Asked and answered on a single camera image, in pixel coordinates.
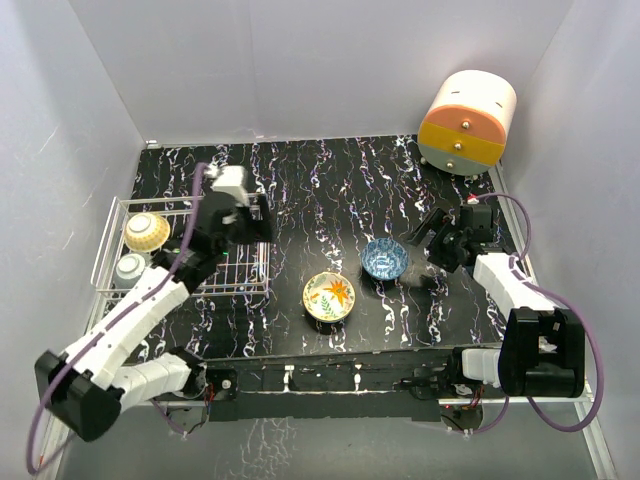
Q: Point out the round pastel drawer cabinet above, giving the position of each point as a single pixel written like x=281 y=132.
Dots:
x=466 y=128

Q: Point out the grey bowl red rim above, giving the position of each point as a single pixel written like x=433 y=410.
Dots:
x=129 y=269

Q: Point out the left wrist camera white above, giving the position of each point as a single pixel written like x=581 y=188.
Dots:
x=230 y=179

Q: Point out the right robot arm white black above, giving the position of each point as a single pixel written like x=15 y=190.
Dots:
x=542 y=353

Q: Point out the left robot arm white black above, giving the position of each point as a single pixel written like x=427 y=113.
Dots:
x=88 y=385

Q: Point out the yellow teal patterned bowl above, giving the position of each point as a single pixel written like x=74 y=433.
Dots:
x=146 y=232

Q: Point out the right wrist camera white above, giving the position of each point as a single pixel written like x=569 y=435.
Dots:
x=472 y=200

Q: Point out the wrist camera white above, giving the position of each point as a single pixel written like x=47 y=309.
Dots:
x=230 y=179
x=472 y=200

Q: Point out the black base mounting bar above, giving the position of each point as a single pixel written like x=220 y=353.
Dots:
x=335 y=389

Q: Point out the orange flower bowl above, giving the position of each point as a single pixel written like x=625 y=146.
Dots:
x=328 y=297

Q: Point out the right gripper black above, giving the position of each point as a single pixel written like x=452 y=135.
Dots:
x=439 y=258

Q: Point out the blue patterned bowl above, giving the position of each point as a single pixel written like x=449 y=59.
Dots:
x=384 y=259

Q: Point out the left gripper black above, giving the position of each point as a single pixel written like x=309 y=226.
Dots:
x=259 y=230

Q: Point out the white wire dish rack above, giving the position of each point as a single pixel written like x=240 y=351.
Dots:
x=244 y=270

